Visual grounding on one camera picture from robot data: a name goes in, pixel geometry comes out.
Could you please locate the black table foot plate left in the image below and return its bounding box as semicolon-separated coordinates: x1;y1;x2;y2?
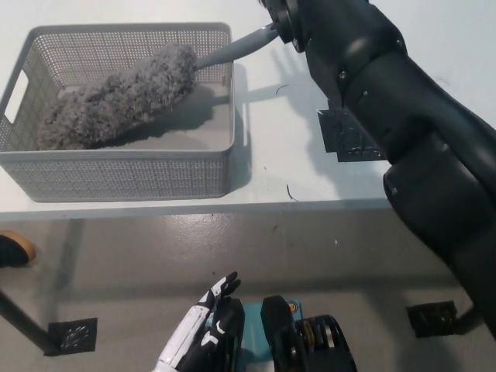
46;317;98;356

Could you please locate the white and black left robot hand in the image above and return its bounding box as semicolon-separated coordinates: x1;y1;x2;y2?
153;270;242;372

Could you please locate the black tape patch on floor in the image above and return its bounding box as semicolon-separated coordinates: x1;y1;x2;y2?
405;300;466;339

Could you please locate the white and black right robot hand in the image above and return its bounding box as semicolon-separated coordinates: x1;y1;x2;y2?
257;0;311;53

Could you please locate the grey perforated plastic basket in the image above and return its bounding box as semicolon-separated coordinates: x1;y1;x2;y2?
0;22;237;203

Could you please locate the black tape patch on desk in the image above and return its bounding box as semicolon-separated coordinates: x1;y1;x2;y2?
316;98;388;163

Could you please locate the wooden round object at edge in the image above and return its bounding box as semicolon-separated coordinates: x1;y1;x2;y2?
0;230;37;268

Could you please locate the grey fluffy duster with handle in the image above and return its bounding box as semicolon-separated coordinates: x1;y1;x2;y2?
36;22;281;151

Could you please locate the black table leg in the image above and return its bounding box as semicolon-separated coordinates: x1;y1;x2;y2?
0;288;59;357

